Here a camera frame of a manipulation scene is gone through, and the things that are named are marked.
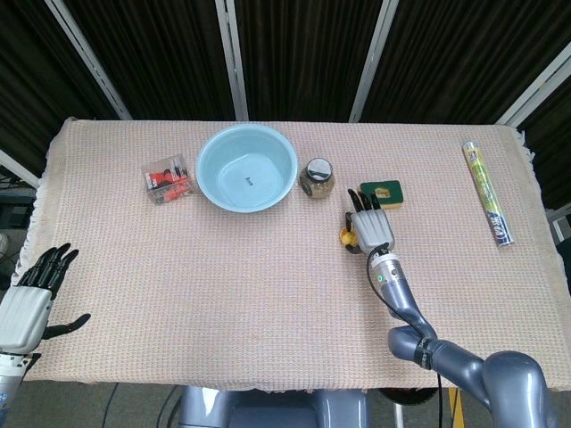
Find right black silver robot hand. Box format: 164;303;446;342
341;188;397;258

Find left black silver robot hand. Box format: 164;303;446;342
0;243;92;354

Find green yellow sponge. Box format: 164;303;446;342
360;178;406;211

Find glass spice jar black lid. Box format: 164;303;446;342
298;157;335;201

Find light blue plastic basin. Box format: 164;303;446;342
195;125;299;214

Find pink woven tablecloth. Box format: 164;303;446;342
17;116;567;396

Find black curtain panel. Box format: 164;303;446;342
62;0;237;121
0;0;120;177
234;0;385;122
360;0;571;126

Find clear box red black contents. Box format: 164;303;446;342
141;152;196;206

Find grey robot torso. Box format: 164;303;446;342
178;385;371;428

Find white metal frame post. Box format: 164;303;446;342
215;0;250;121
44;0;133;120
494;42;571;128
349;0;400;122

